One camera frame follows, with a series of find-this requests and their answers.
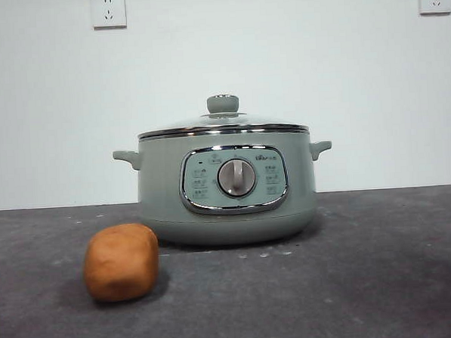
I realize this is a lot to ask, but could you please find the glass lid with green knob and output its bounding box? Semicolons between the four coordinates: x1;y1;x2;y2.
137;90;308;141

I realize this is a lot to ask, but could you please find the brown potato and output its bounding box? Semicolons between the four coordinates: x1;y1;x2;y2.
80;221;162;304

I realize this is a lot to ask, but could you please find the sage green electric pot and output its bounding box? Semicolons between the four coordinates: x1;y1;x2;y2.
111;127;338;253

